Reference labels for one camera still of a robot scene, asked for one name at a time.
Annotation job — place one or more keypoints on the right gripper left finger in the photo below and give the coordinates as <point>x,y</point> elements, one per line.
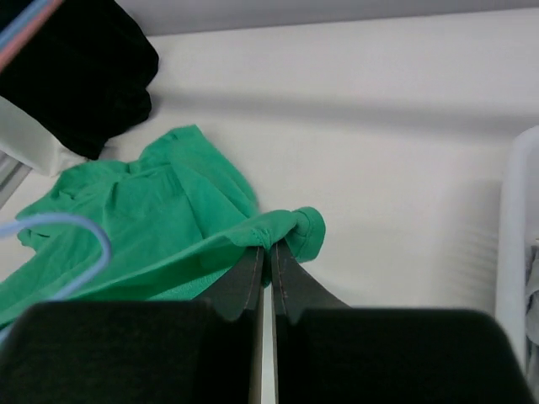
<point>206,350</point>

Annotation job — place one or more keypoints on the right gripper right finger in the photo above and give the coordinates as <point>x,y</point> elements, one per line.
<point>328,352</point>

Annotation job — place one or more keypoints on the green tank top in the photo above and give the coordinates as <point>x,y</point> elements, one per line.
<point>178,218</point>

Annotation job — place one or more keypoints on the grey tank top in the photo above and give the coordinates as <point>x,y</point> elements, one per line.
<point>531,306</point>

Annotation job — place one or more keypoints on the blue hanger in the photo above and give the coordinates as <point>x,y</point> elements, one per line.
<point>62,266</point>
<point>28,15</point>

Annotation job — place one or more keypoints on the pink hanger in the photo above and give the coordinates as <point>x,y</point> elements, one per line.
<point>8,53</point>

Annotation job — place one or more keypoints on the black tank top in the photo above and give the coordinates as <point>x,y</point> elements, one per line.
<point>84,75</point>

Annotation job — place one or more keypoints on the white plastic basket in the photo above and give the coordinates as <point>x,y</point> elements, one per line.
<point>518,231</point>

